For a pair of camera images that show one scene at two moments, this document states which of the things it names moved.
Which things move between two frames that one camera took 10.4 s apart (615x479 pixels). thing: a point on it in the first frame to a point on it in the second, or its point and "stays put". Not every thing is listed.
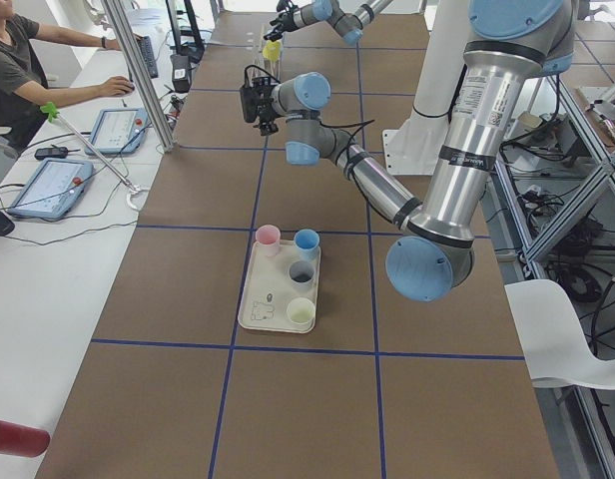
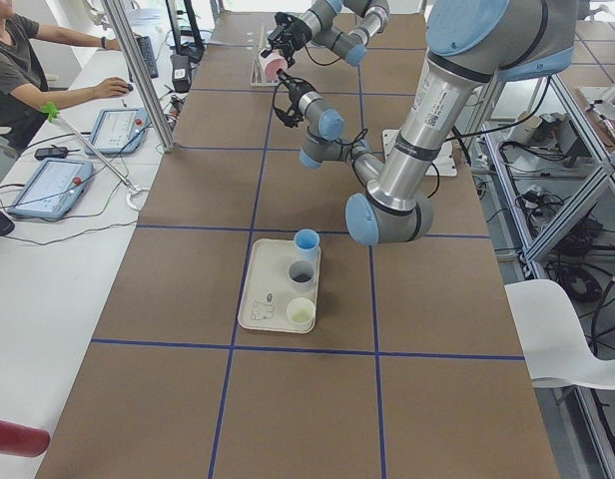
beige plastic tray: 268,289 stays put
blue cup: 307,242 stays put
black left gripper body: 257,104 to 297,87
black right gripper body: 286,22 to 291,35
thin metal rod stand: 53,115 stays put
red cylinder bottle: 10,438 stays put
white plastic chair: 551,338 stays put
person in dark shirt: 19,90 stays put
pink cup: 268,239 to 270,65
